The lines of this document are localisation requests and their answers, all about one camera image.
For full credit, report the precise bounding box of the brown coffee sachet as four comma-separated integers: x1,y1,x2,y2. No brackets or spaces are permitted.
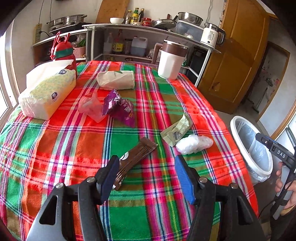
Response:
113,137,158,190

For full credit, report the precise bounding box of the white trash bin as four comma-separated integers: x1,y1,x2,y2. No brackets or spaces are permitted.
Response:
230,115,273,185

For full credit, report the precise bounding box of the metal kitchen shelf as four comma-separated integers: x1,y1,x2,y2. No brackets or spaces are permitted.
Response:
31,22,221,88

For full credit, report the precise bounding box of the person's right hand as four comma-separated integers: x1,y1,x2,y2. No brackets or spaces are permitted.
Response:
274,161,296,217

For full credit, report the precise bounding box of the crumpled white plastic wrap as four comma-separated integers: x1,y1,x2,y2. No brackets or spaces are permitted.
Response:
176,134,213,155

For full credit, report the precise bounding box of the wooden door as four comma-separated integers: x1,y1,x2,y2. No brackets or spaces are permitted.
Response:
198,1,269,114

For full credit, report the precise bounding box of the clear plastic cup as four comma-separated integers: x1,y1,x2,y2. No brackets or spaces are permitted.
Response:
78,90,105,123

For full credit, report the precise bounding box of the purple snack wrapper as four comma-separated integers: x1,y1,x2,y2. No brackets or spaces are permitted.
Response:
102,89,135,128

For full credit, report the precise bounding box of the green paper packet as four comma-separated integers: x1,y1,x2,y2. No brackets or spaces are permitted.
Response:
161,113,193,147

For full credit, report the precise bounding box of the plaid tablecloth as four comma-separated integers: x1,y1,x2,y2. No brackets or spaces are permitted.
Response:
1,61,258,240

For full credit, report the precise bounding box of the yellow tissue pack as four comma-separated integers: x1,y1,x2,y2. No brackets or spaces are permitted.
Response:
18,60,76,121

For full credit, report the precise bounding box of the beige paper napkin pack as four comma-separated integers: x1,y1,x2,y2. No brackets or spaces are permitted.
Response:
96,70,135,90

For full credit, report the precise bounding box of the white electric kettle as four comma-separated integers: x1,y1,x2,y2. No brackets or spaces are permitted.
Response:
200,23,226,48

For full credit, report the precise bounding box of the white brown lidded jug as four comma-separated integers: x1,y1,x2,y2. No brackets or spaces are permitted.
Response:
152,40,188,80

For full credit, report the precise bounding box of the pink basket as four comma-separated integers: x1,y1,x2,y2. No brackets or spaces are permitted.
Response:
73,46,86,58

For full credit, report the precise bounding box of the red reindeer water bottle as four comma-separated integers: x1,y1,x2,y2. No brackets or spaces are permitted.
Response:
50,32,77,76

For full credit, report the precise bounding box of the clear storage box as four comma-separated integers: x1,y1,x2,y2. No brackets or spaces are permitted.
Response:
174,21,203,42

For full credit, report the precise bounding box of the yellow label oil bottle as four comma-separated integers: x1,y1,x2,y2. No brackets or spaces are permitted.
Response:
112,29,124,54

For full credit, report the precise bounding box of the white plastic jerrycan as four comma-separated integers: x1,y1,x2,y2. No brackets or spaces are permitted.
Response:
130,36,148,57

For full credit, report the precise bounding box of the steel mixing bowl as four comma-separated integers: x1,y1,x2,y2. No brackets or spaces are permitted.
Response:
178,11,203,26

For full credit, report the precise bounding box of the black frying pan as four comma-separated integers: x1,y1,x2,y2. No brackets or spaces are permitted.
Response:
151,14,178,31

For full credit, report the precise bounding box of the steel steamer pot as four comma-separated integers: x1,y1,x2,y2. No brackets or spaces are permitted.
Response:
46,15,87,32

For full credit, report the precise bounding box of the white ceramic bowl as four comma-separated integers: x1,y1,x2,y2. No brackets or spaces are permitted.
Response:
110,17,125,24

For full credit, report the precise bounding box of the red lidded jar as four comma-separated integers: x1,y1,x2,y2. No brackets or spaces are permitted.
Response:
142,18,152,27

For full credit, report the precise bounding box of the green glass bottle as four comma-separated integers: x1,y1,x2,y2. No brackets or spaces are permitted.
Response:
130,8,139,25

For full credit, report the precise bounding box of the wooden cutting board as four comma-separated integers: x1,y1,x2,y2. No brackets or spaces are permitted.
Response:
95,0,130,24

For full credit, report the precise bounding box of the dark sauce bottle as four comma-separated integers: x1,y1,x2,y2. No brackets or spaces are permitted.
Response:
138,8,144,23

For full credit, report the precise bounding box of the wall power strip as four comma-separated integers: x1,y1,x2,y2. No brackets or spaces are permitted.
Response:
33,24,42,44

